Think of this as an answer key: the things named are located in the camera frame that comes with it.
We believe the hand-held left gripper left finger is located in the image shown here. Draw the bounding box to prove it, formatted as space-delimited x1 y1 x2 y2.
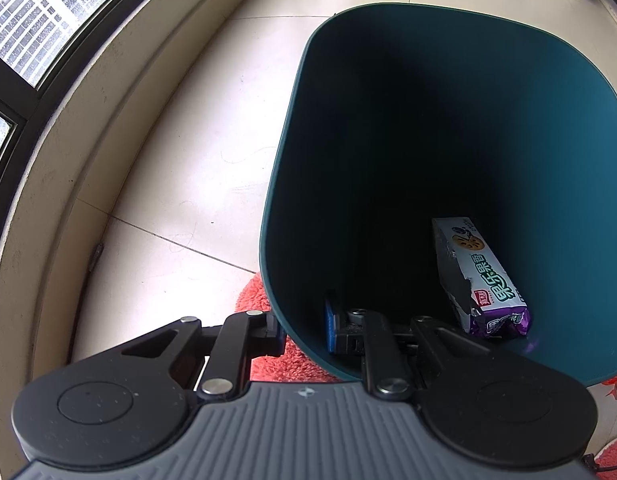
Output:
119 311 286 402

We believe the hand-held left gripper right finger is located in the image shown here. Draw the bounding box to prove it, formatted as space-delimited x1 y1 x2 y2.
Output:
323 290 495 403

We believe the teal plastic trash bin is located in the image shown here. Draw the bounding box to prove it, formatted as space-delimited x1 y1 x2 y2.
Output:
259 2 617 396

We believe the red fluffy rug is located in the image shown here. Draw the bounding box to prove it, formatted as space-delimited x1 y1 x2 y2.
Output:
233 272 617 473

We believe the purple and white biscuit packet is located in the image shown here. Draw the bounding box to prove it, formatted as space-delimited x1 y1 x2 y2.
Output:
431 217 531 340

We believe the black framed window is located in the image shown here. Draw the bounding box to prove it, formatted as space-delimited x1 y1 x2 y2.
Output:
0 0 199 183

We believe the black cable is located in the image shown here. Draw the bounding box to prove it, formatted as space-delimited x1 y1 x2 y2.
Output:
581 454 617 474

